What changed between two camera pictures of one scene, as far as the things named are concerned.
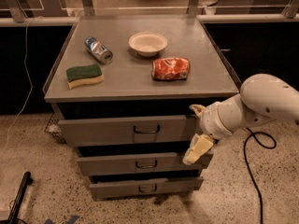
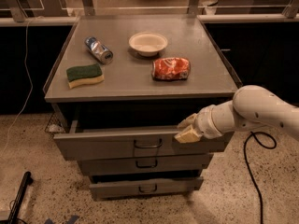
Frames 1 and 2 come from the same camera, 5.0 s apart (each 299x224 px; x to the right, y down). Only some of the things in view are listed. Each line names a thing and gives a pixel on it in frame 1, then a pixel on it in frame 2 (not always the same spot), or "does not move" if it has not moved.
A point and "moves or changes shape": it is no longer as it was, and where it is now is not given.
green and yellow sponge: [84, 75] does not move
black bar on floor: [26, 181] does not move
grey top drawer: [129, 130] moves or changes shape
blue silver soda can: [102, 53] does not move
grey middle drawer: [149, 163] does not move
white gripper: [209, 119] → [205, 124]
